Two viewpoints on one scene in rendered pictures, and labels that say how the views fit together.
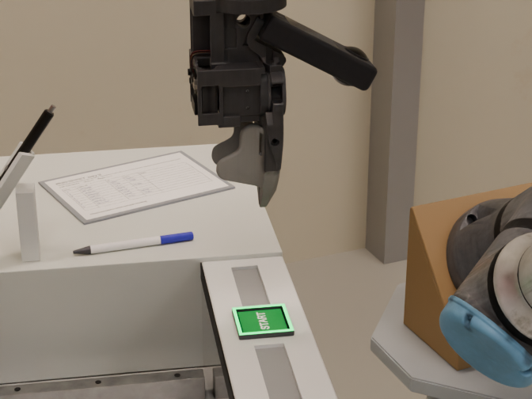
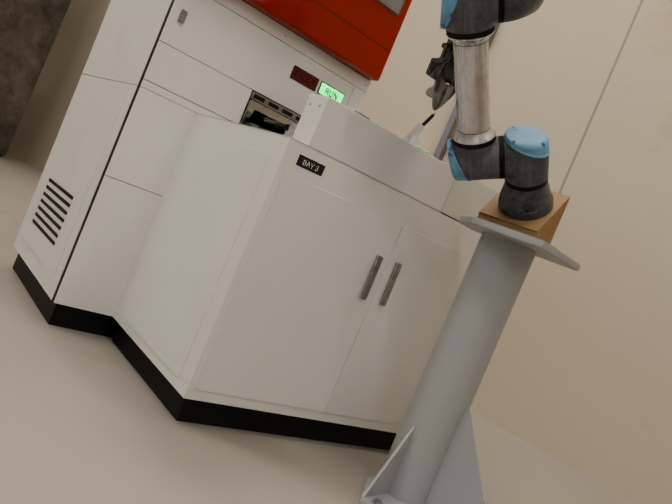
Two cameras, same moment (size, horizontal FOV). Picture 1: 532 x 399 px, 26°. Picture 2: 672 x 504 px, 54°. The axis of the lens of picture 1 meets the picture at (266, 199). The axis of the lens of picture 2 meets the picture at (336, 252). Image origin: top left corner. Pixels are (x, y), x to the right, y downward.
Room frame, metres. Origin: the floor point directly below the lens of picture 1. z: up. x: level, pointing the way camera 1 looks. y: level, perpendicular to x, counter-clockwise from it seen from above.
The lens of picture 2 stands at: (-0.07, -1.73, 0.65)
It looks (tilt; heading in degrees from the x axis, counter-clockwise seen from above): 2 degrees down; 61
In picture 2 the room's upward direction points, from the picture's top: 23 degrees clockwise
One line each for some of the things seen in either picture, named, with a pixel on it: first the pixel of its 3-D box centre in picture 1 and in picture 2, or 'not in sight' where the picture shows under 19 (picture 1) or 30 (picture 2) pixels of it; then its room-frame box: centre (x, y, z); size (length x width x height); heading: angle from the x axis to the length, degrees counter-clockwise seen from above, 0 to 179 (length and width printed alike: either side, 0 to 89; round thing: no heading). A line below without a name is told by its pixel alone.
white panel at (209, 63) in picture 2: not in sight; (266, 83); (0.68, 0.54, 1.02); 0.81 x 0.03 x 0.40; 9
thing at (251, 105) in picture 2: not in sight; (294, 136); (0.86, 0.56, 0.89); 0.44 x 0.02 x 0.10; 9
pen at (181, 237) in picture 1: (134, 243); not in sight; (1.19, 0.15, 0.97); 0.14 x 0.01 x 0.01; 108
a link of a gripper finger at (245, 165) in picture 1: (247, 169); (432, 93); (1.00, 0.02, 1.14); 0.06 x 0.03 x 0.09; 99
